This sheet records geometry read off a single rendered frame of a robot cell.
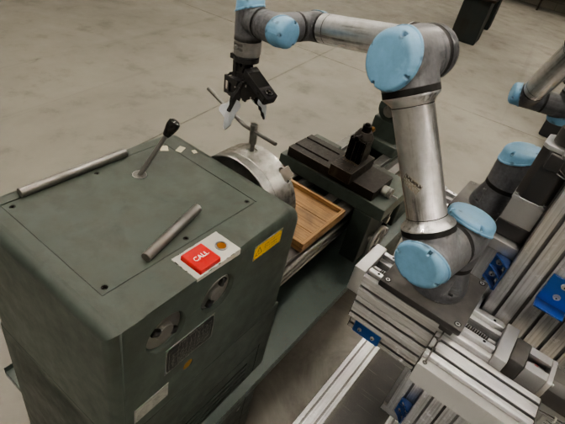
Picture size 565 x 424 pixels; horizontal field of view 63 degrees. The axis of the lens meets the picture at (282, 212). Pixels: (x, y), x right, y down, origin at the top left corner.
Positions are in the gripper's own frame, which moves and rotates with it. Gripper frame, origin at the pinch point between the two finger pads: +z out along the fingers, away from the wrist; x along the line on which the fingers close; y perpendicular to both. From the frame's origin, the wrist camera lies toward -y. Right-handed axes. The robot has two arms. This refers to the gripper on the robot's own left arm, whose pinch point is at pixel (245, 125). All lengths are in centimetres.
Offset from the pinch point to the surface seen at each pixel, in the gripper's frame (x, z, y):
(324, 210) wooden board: -39, 43, -5
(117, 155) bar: 38.2, 1.7, 4.6
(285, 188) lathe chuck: -3.0, 14.2, -16.6
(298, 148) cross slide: -51, 32, 24
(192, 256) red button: 41, 6, -35
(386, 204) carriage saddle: -61, 40, -19
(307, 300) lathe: -27, 78, -15
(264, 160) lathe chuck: -0.5, 7.5, -8.8
